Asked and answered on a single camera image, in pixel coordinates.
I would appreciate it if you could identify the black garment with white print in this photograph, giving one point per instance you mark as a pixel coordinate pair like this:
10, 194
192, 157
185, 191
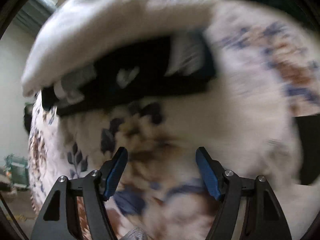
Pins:
150, 80

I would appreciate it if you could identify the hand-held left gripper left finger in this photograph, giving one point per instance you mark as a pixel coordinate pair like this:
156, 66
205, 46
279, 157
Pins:
115, 170

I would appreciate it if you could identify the teal crate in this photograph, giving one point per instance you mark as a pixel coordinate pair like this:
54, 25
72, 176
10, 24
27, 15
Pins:
18, 171

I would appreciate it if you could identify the floral printed blanket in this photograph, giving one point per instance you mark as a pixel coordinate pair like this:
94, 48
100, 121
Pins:
225, 135

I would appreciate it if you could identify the grey knitted cloth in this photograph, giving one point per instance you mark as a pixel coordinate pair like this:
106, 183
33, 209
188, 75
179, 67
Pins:
135, 234

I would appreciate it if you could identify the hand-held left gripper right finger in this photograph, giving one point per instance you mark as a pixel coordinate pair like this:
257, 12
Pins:
208, 172

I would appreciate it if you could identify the white pillow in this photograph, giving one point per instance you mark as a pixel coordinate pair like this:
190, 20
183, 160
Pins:
112, 25

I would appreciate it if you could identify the dark furniture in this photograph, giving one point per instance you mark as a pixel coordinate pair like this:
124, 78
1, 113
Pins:
310, 150

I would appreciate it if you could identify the dark object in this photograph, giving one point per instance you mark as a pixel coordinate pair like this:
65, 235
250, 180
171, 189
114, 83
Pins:
27, 117

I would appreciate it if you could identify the grey curtain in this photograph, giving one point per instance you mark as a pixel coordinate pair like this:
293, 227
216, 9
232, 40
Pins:
33, 12

